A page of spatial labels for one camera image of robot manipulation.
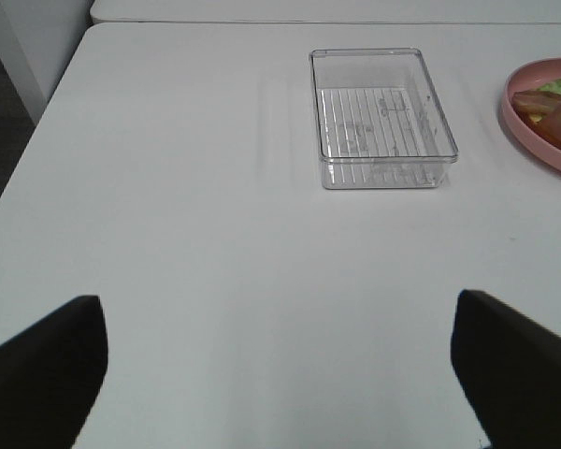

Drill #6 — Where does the pink round plate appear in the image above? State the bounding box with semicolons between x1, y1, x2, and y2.
500;57;561;172

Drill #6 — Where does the left clear plastic bin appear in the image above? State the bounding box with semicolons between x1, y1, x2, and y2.
309;48;458;190

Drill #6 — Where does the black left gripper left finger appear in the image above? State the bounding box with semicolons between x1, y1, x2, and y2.
0;296;108;448

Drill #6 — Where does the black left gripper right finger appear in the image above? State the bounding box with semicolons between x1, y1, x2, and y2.
450;290;561;448

